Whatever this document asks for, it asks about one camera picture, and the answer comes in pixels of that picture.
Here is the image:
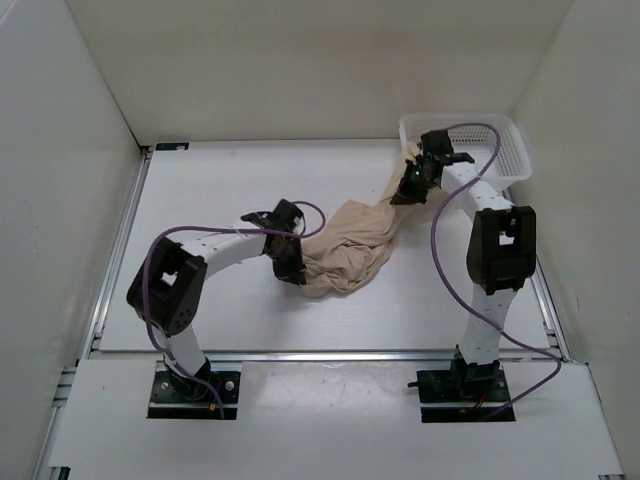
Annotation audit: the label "aluminium front rail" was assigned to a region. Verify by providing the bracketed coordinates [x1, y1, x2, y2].
[86, 349, 553, 363]

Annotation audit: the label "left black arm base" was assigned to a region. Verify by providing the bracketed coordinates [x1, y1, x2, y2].
[147, 368, 241, 421]

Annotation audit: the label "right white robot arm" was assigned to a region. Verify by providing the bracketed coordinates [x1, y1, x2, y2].
[391, 130, 536, 400]

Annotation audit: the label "beige trousers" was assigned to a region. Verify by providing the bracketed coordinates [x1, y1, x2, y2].
[301, 142, 421, 298]

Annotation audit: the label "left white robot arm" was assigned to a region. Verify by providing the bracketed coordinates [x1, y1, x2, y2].
[126, 199, 306, 400]

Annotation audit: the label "white plastic mesh basket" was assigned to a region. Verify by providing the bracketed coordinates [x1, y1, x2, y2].
[399, 113, 532, 192]

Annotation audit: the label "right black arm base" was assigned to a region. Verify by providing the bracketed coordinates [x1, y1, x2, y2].
[407, 370, 516, 424]

